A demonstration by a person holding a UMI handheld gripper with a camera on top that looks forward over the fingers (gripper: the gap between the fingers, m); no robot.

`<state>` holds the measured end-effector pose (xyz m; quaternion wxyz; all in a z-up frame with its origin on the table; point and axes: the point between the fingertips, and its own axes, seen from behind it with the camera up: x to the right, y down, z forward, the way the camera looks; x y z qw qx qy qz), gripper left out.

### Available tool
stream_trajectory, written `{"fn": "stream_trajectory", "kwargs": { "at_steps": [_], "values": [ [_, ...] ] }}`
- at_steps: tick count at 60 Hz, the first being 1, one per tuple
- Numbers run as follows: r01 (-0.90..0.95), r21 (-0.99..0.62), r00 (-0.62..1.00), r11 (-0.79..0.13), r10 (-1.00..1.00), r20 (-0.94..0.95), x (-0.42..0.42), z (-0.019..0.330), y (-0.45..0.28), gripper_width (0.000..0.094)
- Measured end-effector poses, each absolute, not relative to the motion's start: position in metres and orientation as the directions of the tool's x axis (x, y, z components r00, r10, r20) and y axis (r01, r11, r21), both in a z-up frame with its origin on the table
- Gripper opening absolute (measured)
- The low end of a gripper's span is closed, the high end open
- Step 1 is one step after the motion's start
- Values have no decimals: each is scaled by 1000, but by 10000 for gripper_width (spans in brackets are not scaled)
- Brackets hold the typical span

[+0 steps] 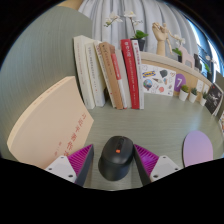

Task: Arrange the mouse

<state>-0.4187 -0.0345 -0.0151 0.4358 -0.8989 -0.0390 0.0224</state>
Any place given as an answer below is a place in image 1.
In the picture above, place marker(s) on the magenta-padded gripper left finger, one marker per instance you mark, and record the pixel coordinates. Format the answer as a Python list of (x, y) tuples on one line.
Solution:
[(60, 166)]

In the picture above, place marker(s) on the white orchid in dark pot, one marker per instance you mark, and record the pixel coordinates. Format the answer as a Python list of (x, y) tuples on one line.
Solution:
[(208, 70), (180, 58)]

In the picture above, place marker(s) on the black wooden horse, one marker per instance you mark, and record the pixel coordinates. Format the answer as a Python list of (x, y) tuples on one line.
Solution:
[(197, 62)]

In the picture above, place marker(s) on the brown kraft book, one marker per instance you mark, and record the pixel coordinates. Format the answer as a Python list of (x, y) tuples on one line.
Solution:
[(109, 73)]

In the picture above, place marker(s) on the small plant in white pot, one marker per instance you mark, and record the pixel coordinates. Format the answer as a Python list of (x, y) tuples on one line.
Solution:
[(183, 95), (193, 96), (203, 100)]

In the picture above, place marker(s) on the white sticker collage card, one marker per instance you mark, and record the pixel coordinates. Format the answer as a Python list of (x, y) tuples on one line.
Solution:
[(158, 80)]

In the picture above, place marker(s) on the black computer mouse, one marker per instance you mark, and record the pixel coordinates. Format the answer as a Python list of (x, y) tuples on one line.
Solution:
[(115, 160)]

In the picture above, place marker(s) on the thick white book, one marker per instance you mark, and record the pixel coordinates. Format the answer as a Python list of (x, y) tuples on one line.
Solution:
[(81, 70)]

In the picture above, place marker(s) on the purple round mouse pad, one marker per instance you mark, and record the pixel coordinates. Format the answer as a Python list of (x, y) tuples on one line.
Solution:
[(198, 148)]

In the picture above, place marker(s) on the white wall socket plate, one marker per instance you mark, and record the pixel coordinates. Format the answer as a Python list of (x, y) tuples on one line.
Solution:
[(206, 88), (199, 86)]

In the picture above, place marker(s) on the purple round number sign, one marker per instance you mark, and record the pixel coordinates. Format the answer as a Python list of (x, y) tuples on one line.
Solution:
[(180, 82)]

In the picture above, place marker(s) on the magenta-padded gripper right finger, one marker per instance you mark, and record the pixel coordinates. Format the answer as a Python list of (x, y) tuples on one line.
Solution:
[(163, 166)]

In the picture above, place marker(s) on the wooden hand model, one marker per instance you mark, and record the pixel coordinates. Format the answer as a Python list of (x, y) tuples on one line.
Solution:
[(161, 36)]

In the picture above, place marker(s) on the black cover magazine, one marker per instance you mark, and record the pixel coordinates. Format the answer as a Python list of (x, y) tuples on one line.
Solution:
[(213, 99)]

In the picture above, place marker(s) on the white orchid in black pot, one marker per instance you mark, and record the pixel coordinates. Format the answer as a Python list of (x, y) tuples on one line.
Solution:
[(141, 41)]

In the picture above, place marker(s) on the pink wooden horse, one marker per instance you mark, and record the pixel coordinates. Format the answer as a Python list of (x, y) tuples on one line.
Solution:
[(187, 58)]

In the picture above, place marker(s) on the colourful sticker sheet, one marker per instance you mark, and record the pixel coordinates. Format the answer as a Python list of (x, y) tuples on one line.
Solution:
[(221, 123)]

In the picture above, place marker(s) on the grey pleated curtain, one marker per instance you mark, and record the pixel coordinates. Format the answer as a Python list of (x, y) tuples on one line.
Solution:
[(116, 33)]

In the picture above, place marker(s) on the beige paperback book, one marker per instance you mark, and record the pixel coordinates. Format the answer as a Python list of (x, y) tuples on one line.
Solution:
[(50, 123)]

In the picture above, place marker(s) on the small red-spined book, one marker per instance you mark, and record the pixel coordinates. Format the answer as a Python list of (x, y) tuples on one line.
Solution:
[(116, 70)]

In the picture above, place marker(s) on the wooden artist mannequin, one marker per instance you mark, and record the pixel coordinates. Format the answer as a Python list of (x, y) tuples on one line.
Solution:
[(173, 36)]

